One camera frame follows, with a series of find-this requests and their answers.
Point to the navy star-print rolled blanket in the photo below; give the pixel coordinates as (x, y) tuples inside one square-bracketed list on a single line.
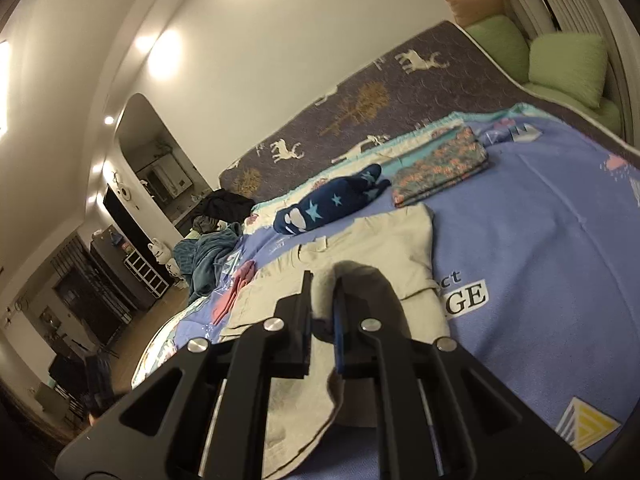
[(330, 200)]

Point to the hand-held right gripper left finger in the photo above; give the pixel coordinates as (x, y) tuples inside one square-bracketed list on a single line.
[(295, 320)]

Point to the large green pillow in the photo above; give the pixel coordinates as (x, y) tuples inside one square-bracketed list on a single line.
[(570, 67)]

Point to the floral folded cloth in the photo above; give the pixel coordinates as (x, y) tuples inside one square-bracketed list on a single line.
[(440, 165)]

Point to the orange pillow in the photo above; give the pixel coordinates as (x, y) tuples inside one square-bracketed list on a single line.
[(475, 2)]

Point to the white shelf rack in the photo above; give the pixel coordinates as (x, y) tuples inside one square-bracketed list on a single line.
[(147, 270)]

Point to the teal crumpled blanket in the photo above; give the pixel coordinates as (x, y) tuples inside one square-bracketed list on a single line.
[(205, 260)]

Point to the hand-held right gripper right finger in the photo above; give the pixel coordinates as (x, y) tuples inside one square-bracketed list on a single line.
[(340, 330)]

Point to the black clothes pile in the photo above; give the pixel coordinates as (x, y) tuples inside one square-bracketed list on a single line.
[(225, 205)]

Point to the white cat figurine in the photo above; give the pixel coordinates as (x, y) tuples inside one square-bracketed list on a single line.
[(159, 255)]

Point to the dark cabinet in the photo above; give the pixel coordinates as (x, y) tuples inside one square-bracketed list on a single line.
[(117, 270)]

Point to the small green pillow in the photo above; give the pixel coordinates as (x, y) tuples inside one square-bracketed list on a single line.
[(500, 47)]

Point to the blue printed bed quilt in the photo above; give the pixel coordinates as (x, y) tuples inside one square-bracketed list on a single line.
[(525, 210)]

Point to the green seat cushion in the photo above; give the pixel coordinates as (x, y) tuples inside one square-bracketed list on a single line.
[(607, 115)]

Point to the round wall decoration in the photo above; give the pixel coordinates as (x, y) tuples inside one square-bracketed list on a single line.
[(123, 190)]

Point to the grey-green crumpled cloth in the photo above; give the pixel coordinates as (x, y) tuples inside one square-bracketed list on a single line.
[(204, 223)]

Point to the cream t-shirt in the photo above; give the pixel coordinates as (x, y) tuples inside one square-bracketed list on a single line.
[(390, 245)]

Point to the pink folded cloth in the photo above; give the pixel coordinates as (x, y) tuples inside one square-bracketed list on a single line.
[(235, 290)]

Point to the purple deer-print mattress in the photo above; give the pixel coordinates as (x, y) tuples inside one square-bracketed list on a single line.
[(380, 90)]

